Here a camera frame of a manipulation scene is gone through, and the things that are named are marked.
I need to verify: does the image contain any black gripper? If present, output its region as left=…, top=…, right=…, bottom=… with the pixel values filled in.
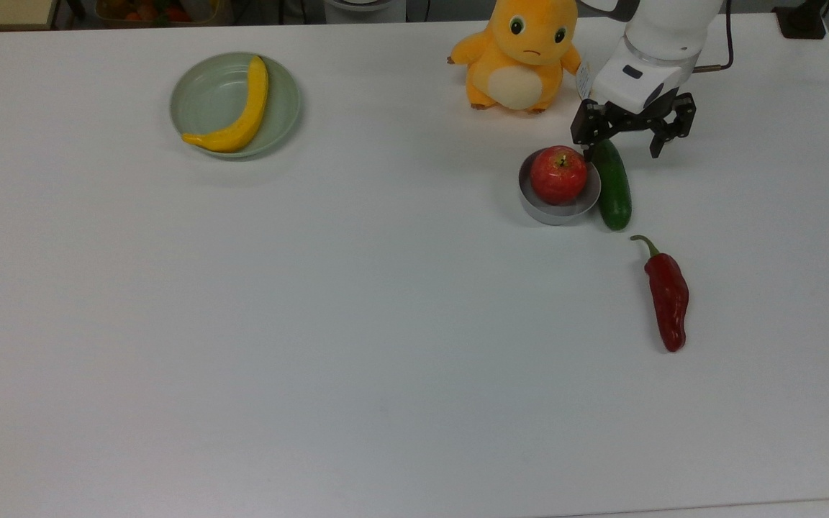
left=571, top=92, right=697, bottom=163

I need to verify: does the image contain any green cucumber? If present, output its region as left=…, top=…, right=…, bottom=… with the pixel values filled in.
left=593, top=140, right=633, bottom=232

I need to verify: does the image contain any small metal bowl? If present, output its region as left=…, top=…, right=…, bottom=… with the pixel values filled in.
left=518, top=148, right=602, bottom=227

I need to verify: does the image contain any red apple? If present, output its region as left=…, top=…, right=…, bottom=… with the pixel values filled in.
left=529, top=145, right=588, bottom=206

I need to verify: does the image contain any orange plush toy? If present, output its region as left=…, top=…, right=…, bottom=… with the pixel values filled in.
left=448, top=0, right=582, bottom=114

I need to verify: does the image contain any red chili pepper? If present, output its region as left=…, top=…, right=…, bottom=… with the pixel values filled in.
left=630, top=235, right=690, bottom=353

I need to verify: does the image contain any black stand base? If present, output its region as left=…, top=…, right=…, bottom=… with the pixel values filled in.
left=773, top=0, right=829, bottom=40

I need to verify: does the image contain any yellow banana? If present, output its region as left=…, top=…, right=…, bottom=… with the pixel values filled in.
left=181, top=55, right=270, bottom=153

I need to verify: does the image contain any pale green plate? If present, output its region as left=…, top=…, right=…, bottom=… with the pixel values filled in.
left=170, top=52, right=302, bottom=160

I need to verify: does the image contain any box with toy fruits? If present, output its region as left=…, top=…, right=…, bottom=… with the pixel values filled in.
left=94, top=0, right=234, bottom=28

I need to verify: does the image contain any tan wooden board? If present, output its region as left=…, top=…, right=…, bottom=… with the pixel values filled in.
left=0, top=0, right=60, bottom=32

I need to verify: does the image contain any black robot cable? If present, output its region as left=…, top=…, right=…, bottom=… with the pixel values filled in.
left=694, top=0, right=736, bottom=74

